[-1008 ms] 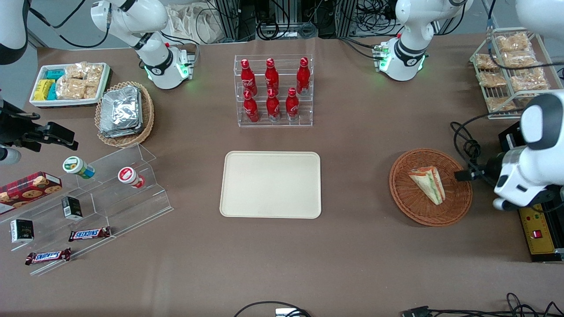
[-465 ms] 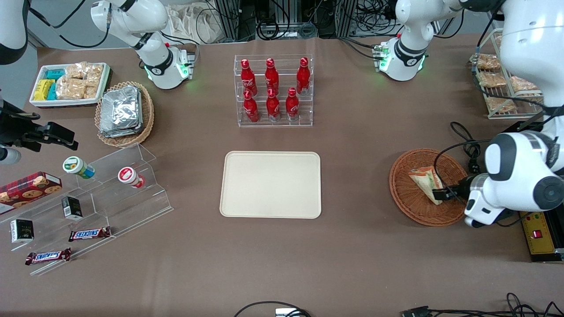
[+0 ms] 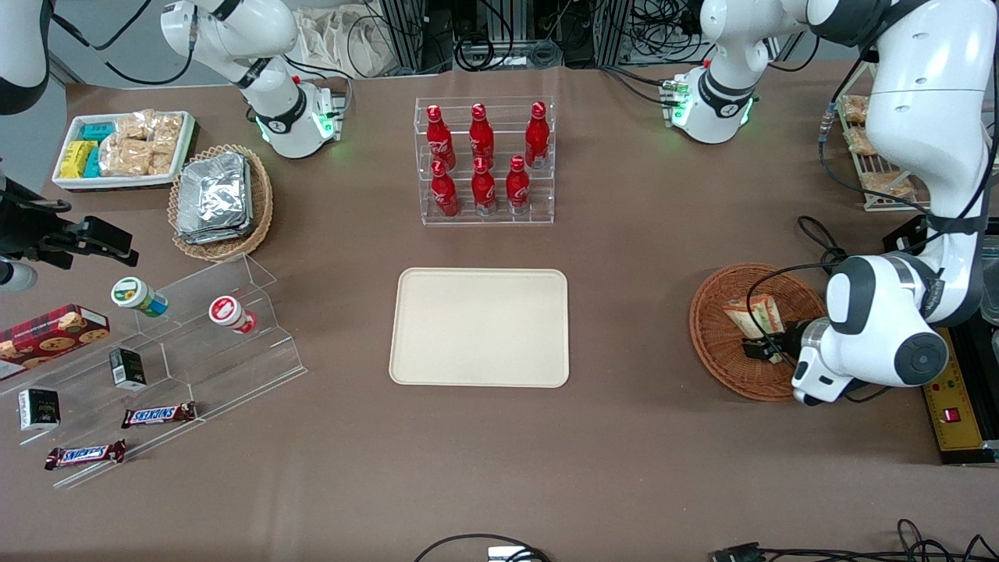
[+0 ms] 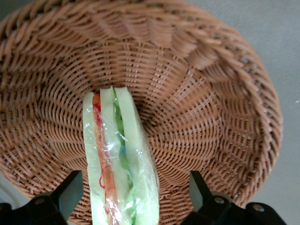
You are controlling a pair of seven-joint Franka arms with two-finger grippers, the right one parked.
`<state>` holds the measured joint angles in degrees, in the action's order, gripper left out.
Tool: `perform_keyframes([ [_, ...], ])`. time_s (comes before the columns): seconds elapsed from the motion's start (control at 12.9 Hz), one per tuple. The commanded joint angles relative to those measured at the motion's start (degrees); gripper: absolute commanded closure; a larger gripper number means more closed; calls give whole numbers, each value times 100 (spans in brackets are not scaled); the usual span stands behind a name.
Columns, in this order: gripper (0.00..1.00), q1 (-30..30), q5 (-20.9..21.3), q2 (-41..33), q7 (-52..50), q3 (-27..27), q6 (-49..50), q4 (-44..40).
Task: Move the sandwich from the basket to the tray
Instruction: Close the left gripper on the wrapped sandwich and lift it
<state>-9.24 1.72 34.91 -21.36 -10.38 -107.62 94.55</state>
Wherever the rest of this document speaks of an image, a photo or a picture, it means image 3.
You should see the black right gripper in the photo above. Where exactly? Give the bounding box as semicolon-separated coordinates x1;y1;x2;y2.
0;178;140;270

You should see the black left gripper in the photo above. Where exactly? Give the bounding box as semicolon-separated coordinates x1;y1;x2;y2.
741;317;814;363

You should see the triangular sandwich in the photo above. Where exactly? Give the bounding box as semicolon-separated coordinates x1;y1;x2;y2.
723;295;786;365

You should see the brown round wicker basket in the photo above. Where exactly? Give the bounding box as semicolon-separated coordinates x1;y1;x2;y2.
689;263;832;403

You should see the white rectangular snack tray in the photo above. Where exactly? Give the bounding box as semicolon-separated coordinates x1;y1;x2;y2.
52;111;196;192

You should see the light oval wicker basket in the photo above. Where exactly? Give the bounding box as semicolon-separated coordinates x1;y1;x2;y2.
168;144;274;262

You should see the beige plastic tray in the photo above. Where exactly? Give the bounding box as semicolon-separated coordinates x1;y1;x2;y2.
389;268;571;389

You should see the green lid drink cup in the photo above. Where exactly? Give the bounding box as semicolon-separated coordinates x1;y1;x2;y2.
110;276;169;318

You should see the yellow snack pack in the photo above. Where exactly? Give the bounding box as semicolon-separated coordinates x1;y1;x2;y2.
59;140;98;179

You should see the red cookie box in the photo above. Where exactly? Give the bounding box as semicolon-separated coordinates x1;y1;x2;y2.
0;304;111;382

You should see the silver foil pack stack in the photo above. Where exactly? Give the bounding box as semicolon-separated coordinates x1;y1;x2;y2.
176;152;254;244

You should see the small black carton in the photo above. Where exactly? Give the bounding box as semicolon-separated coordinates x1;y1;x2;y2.
18;388;62;432
108;348;148;391

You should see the red lid drink cup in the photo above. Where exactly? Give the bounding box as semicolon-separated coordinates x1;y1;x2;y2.
208;295;258;335

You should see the brown snickers bar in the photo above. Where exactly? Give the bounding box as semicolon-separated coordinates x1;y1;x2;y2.
121;402;198;429
44;439;127;471

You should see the clear acrylic stepped display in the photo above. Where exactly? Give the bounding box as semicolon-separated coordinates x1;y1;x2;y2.
0;254;309;491

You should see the black yellow control box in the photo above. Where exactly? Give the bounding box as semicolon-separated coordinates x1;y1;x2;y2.
886;219;999;467

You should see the clear plastic container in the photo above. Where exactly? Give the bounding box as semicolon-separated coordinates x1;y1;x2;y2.
979;234;999;327

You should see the clear acrylic bottle rack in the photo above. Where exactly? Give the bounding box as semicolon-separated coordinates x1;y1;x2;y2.
414;96;556;227

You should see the red cola bottle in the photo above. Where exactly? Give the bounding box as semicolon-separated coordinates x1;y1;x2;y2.
469;103;496;165
430;160;460;218
524;101;550;169
506;155;531;215
471;156;498;217
426;105;457;169

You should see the white fabric bag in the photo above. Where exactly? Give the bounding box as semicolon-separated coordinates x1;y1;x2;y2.
293;6;399;79

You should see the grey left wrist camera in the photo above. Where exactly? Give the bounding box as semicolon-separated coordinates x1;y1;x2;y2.
791;355;859;407

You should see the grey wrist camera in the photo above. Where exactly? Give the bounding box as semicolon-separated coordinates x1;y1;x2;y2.
791;355;859;407
0;261;38;293

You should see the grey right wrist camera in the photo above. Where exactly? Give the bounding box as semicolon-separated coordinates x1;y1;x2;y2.
0;261;38;293

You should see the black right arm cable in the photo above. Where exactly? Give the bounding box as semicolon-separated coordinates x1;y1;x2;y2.
48;0;196;87

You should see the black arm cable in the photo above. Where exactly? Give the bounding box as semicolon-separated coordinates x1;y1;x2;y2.
48;0;196;87
745;47;999;403

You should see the white wire rack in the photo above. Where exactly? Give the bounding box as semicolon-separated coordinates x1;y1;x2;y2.
831;62;933;213

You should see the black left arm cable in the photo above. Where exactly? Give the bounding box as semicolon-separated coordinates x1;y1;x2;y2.
745;47;999;403

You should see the black cable with black connector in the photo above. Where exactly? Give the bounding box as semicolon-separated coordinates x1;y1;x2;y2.
710;519;999;562

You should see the black cable with white plug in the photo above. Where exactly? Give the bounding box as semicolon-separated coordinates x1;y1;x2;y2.
412;533;551;562

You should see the aluminium frame post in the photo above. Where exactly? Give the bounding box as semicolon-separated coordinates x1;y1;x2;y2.
381;0;426;73
593;0;635;67

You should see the coiled black cable bundle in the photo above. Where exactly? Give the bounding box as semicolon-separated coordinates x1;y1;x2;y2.
453;31;563;73

